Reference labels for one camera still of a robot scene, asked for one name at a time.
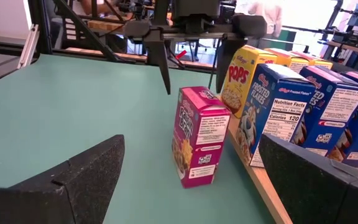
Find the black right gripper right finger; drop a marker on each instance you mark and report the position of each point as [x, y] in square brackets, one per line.
[315, 196]

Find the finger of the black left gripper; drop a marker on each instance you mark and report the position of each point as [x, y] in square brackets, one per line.
[227, 56]
[158, 53]

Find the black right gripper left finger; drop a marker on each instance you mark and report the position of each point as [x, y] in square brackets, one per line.
[73, 193]

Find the yellow Pops cereal box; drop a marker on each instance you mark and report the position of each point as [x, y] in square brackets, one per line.
[244, 81]
[286, 59]
[314, 61]

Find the pink Raisin Bran cereal box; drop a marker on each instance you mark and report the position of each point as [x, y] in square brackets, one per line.
[197, 137]

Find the person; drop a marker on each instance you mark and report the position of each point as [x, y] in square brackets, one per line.
[266, 15]

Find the green panel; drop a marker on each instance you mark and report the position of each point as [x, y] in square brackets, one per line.
[287, 35]

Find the green table mat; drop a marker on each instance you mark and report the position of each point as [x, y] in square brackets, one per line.
[73, 109]

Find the workbench with blue bins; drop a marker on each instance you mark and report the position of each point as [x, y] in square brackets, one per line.
[353, 59]

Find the wooden shelf with black frame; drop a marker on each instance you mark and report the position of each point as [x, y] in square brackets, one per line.
[259, 177]

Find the silver aluminium bracket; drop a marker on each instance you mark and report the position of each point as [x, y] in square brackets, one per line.
[28, 46]

